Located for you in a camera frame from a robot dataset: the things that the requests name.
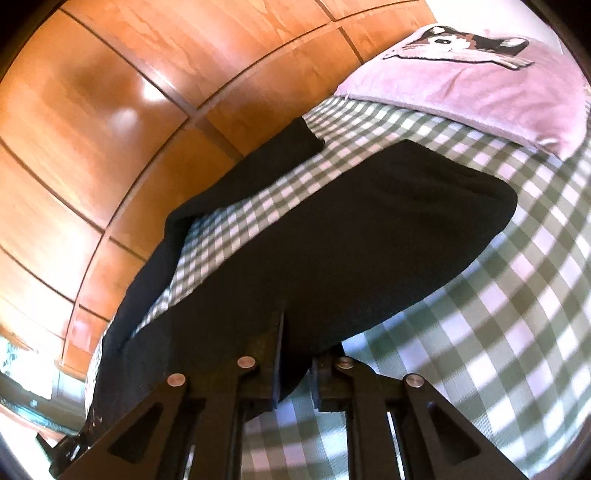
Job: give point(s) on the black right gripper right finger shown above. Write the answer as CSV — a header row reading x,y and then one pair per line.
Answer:
x,y
403,429

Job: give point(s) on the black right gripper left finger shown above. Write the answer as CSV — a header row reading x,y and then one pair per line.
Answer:
x,y
190,426

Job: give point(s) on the black pants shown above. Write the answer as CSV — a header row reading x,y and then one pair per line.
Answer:
x,y
367,245

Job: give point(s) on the green white checkered bedsheet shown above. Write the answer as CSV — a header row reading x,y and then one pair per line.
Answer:
x,y
508,342

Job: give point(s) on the wooden wardrobe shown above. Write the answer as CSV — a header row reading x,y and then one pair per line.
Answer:
x,y
115,112

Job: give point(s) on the pink pillow with dog print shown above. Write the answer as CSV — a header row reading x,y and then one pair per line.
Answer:
x,y
511,87

